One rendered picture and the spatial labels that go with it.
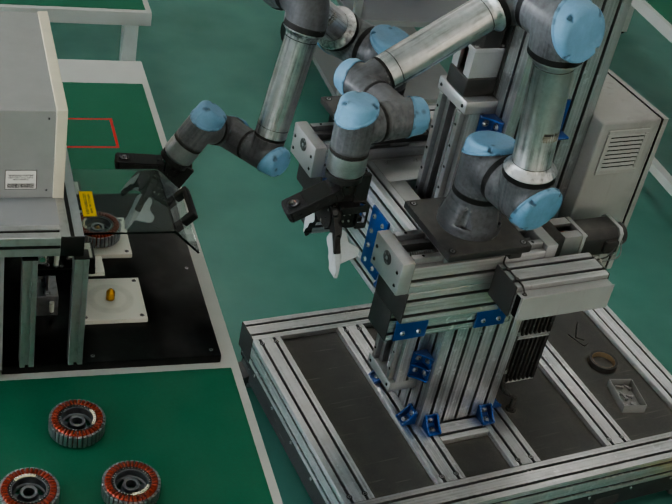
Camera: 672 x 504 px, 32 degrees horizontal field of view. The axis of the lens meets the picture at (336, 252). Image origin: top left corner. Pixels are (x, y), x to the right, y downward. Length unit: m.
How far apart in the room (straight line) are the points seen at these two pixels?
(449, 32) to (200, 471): 1.00
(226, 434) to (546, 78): 0.97
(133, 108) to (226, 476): 1.46
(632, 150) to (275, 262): 1.64
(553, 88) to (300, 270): 2.01
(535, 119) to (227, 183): 2.37
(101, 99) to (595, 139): 1.46
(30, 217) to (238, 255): 1.94
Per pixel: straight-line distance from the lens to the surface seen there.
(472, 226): 2.69
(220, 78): 5.40
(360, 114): 2.13
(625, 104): 3.07
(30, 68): 2.50
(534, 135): 2.47
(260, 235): 4.39
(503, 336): 3.31
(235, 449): 2.47
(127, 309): 2.72
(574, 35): 2.33
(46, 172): 2.43
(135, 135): 3.41
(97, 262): 2.69
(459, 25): 2.37
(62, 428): 2.42
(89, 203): 2.55
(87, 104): 3.54
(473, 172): 2.63
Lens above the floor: 2.49
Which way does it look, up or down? 35 degrees down
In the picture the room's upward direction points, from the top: 12 degrees clockwise
